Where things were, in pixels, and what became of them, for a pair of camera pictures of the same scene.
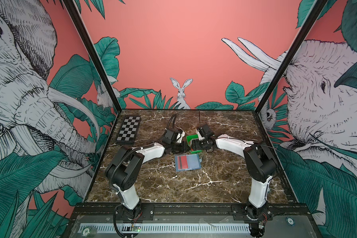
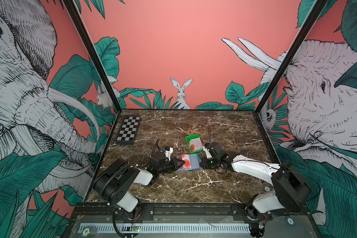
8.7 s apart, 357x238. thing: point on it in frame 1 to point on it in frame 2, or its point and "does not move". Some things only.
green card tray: [189, 138] does not move
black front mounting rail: [192, 211] does not move
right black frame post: [293, 50] does not move
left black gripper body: [178, 148] to [168, 166]
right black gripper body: [202, 144] to [211, 163]
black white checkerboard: [129, 130] does not move
